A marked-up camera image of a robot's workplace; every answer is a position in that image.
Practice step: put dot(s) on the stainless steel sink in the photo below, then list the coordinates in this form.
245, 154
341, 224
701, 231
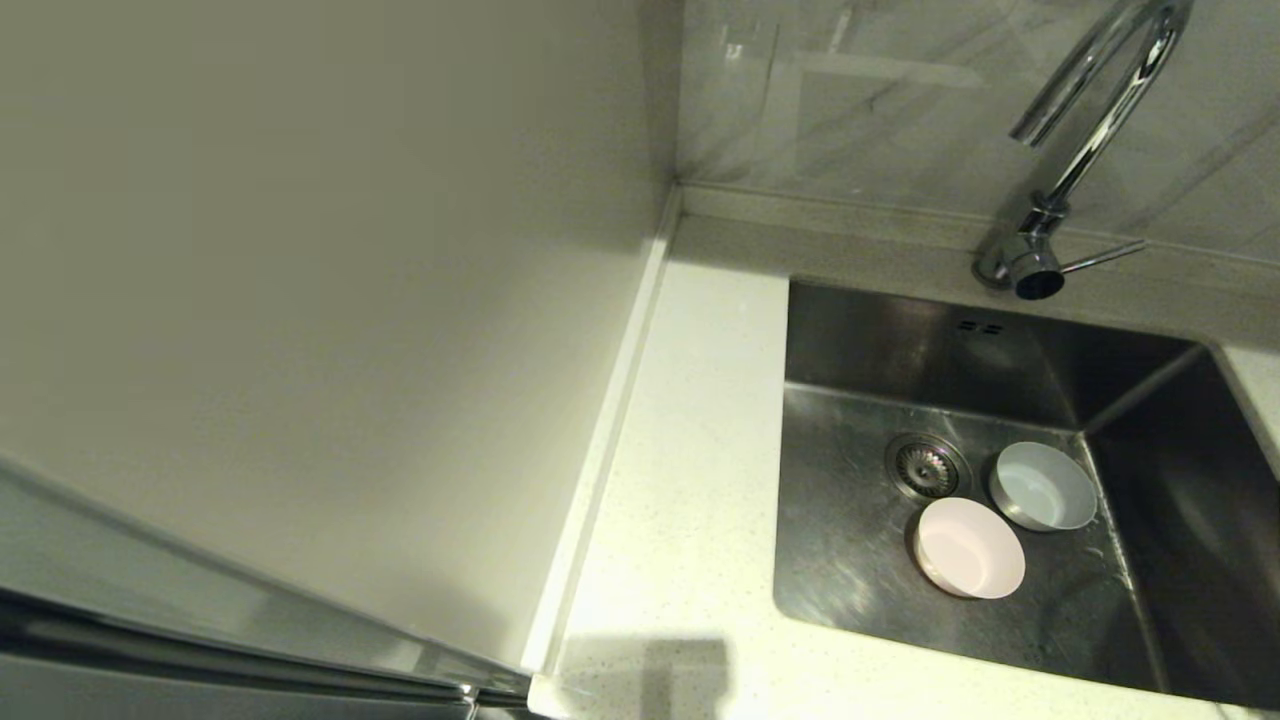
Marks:
860, 560

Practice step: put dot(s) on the round metal drain strainer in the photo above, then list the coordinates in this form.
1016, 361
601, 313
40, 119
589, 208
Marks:
925, 465

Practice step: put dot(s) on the white cabinet side panel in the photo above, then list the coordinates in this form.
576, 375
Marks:
300, 250

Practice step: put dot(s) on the blue-grey bowl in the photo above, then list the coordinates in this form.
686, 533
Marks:
1045, 490

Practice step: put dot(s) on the chrome gooseneck faucet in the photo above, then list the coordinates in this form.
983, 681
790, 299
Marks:
1095, 140

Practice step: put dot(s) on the pink bowl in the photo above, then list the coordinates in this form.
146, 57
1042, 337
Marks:
970, 550

